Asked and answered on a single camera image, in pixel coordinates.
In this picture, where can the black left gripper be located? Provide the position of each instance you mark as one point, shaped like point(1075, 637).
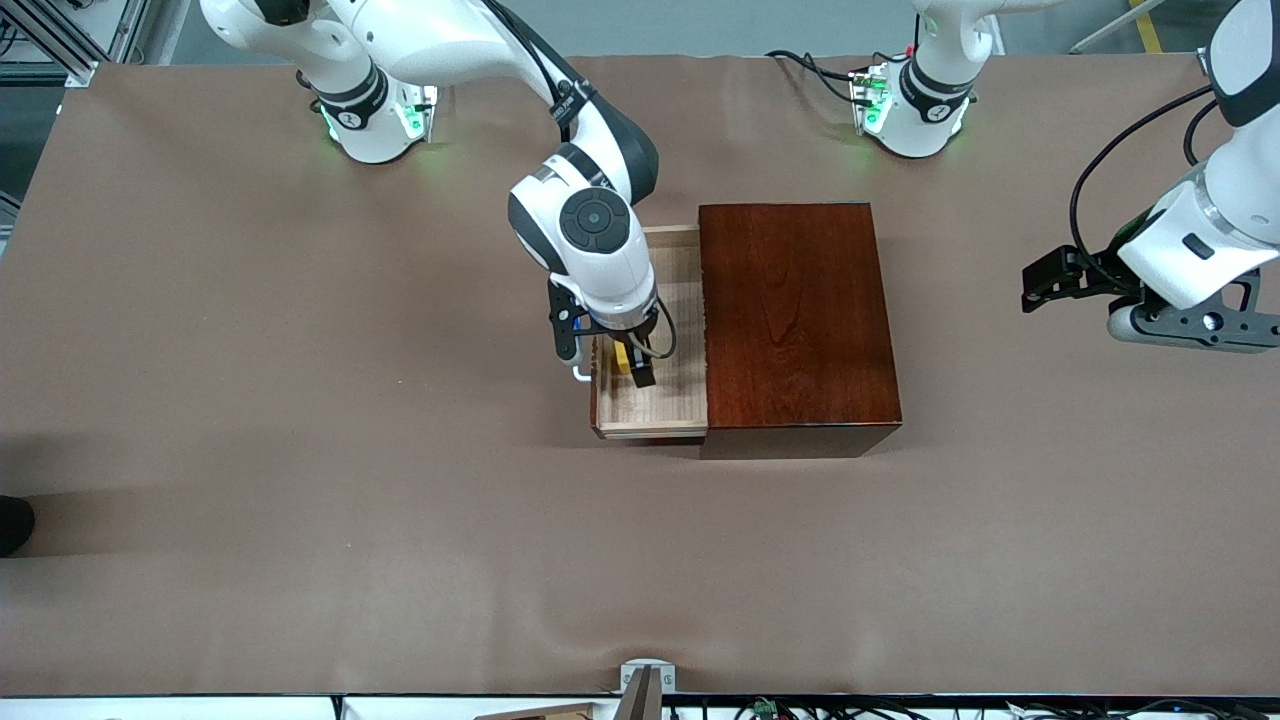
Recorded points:
point(1098, 270)

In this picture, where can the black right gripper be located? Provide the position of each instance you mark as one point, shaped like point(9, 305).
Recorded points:
point(641, 371)

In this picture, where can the yellow block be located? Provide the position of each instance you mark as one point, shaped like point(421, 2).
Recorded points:
point(620, 358)

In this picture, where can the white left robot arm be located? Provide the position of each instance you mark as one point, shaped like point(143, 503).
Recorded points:
point(925, 110)

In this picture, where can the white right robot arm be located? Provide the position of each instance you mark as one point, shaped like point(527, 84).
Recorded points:
point(590, 260)

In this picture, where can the dark brown wooden cabinet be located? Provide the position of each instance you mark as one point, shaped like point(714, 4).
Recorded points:
point(795, 320)

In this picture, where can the light wooden board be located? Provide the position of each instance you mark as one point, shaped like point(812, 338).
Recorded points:
point(545, 712)

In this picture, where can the brown table cloth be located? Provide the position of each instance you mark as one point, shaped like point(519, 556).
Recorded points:
point(300, 500)

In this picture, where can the grey metal clamp bracket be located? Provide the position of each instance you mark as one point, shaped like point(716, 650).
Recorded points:
point(647, 678)

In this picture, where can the aluminium frame profile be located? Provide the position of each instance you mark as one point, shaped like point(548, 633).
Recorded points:
point(60, 35)

